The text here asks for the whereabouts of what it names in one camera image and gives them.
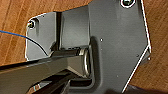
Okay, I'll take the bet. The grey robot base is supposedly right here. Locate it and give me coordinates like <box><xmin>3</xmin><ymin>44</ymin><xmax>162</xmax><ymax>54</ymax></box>
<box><xmin>24</xmin><ymin>0</ymin><xmax>153</xmax><ymax>94</ymax></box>

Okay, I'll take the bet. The thin blue cable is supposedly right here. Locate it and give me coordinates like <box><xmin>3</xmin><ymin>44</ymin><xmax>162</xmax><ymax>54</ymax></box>
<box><xmin>0</xmin><ymin>29</ymin><xmax>52</xmax><ymax>56</ymax></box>

